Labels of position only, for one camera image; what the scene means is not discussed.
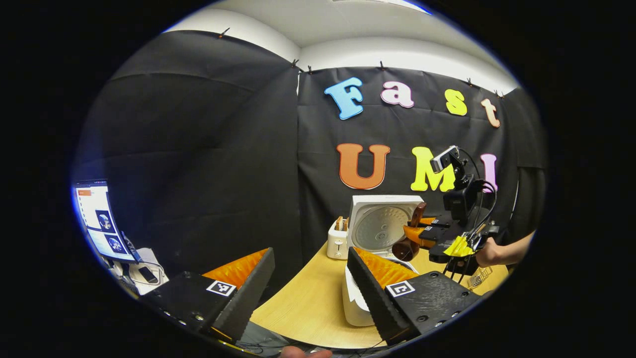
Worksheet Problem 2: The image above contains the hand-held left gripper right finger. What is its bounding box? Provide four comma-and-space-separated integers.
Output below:
346, 246, 482, 346

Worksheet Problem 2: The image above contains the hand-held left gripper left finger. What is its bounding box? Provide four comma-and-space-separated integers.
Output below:
144, 247, 275, 344

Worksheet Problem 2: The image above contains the brown wooden spoon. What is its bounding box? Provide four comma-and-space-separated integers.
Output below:
392, 202, 428, 262

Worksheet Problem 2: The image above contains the white rice cooker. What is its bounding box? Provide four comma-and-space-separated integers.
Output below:
342, 195, 425, 327

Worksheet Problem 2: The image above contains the clear wire chopstick holder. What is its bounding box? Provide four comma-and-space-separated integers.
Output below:
467, 266, 493, 290

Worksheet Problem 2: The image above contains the white toaster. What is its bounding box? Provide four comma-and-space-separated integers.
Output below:
326, 221, 350, 260

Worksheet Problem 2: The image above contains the black backdrop cloth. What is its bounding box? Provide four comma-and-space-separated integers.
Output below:
75, 30, 547, 299

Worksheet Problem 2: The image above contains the computer monitor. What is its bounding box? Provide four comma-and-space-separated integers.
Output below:
75, 180, 137, 263

